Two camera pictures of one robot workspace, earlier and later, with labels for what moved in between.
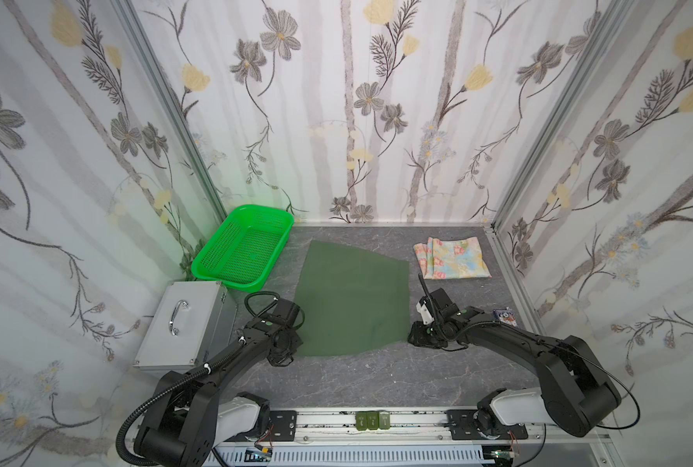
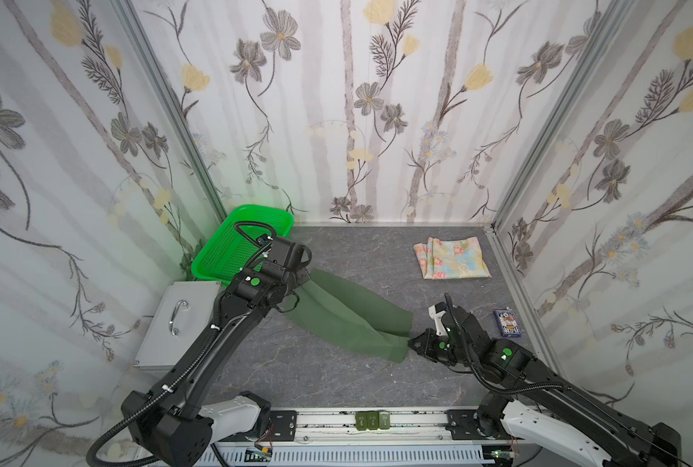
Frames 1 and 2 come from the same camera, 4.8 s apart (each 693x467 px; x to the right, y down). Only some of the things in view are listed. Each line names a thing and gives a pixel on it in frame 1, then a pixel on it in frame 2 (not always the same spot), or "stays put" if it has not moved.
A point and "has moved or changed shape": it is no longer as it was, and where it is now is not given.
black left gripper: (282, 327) to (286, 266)
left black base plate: (284, 424) stays put
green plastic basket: (241, 253) stays put
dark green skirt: (352, 300) has moved or changed shape
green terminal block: (370, 420) stays put
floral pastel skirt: (458, 258) stays put
